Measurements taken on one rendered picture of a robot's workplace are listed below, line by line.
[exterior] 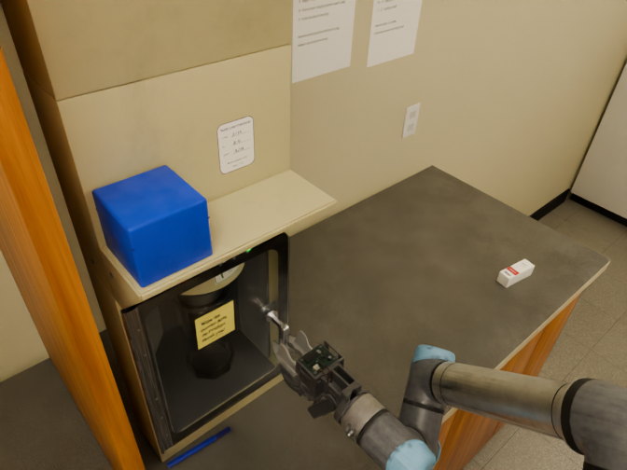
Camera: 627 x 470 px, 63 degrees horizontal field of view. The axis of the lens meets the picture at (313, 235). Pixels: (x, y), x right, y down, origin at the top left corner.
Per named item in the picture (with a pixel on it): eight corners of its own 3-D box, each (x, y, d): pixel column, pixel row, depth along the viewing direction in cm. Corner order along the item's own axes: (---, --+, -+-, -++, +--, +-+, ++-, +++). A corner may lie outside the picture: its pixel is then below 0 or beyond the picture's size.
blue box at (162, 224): (105, 247, 66) (90, 189, 61) (174, 218, 72) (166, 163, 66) (142, 290, 61) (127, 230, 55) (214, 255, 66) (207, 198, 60)
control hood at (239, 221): (113, 300, 72) (97, 246, 66) (290, 215, 90) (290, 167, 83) (151, 351, 66) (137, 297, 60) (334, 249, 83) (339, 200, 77)
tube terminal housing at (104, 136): (108, 380, 116) (-15, 36, 68) (228, 313, 133) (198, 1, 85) (161, 463, 102) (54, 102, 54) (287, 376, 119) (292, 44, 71)
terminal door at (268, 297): (162, 449, 99) (123, 308, 74) (285, 366, 115) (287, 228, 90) (164, 451, 99) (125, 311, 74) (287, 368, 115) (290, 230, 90)
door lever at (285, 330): (276, 338, 105) (266, 345, 104) (275, 307, 99) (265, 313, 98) (292, 355, 102) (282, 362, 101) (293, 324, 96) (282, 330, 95)
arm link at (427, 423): (451, 415, 95) (436, 412, 86) (438, 478, 93) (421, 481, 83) (411, 403, 99) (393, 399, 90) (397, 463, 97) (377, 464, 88)
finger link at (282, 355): (273, 325, 98) (307, 353, 93) (274, 344, 101) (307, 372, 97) (260, 334, 96) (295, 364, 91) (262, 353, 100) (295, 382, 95)
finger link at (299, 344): (293, 313, 100) (322, 344, 94) (293, 333, 104) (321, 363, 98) (280, 321, 99) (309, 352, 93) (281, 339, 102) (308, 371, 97)
